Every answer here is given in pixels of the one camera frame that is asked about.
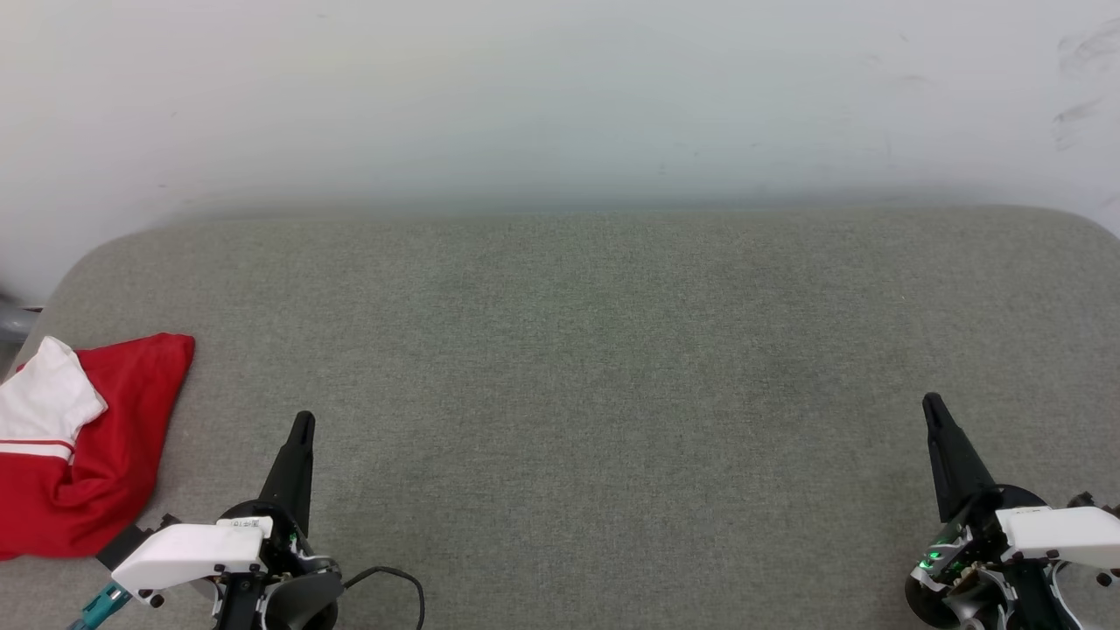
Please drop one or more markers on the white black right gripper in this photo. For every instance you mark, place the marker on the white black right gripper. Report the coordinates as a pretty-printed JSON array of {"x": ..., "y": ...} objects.
[{"x": 1059, "y": 534}]

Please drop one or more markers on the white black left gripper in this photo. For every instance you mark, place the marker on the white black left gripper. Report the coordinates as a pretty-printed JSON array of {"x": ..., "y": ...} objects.
[{"x": 188, "y": 553}]

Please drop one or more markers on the red basketball jersey white sleeves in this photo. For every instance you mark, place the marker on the red basketball jersey white sleeves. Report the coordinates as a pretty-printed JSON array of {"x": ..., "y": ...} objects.
[{"x": 114, "y": 437}]

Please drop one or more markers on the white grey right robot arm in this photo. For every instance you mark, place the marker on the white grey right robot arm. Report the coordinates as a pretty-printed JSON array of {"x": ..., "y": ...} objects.
[{"x": 971, "y": 608}]

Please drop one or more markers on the grey fabric sofa cushion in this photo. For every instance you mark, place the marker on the grey fabric sofa cushion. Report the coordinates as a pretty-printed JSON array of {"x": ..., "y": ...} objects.
[{"x": 595, "y": 350}]

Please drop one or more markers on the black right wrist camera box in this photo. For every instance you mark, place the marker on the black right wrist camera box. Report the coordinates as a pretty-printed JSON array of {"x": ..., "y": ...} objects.
[{"x": 1085, "y": 500}]

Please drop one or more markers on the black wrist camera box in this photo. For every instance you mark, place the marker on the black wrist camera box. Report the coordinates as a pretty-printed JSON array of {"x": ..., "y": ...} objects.
[
  {"x": 122, "y": 547},
  {"x": 1085, "y": 500}
]

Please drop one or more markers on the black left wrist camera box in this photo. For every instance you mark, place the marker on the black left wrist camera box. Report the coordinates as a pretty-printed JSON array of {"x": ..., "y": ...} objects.
[{"x": 122, "y": 547}]

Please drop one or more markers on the teal left camera connector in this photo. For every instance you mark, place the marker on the teal left camera connector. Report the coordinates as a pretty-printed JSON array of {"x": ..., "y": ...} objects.
[{"x": 101, "y": 604}]

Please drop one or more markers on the grey metal frame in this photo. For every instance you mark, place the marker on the grey metal frame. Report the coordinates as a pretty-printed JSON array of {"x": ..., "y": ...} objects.
[{"x": 16, "y": 322}]

